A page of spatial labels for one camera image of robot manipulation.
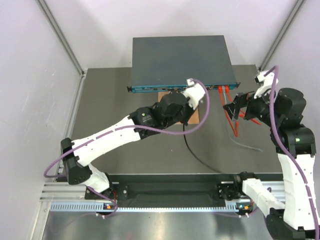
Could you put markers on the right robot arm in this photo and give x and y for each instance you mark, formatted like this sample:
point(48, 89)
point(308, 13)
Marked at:
point(295, 218)

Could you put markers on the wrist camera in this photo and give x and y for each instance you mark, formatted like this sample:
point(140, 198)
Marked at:
point(194, 92)
point(264, 82)

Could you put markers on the wooden board stand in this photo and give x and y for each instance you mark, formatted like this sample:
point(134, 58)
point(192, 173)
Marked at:
point(194, 119)

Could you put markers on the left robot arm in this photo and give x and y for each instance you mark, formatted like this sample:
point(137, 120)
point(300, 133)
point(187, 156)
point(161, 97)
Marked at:
point(144, 122)

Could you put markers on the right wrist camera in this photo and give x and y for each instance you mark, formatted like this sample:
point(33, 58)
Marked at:
point(264, 82)

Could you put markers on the teal network switch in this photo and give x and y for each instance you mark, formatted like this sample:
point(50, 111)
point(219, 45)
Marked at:
point(164, 63)

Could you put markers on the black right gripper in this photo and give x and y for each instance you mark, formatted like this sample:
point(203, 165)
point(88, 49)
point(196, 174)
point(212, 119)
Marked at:
point(240, 101)

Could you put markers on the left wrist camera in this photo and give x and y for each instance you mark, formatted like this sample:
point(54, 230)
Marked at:
point(194, 92)

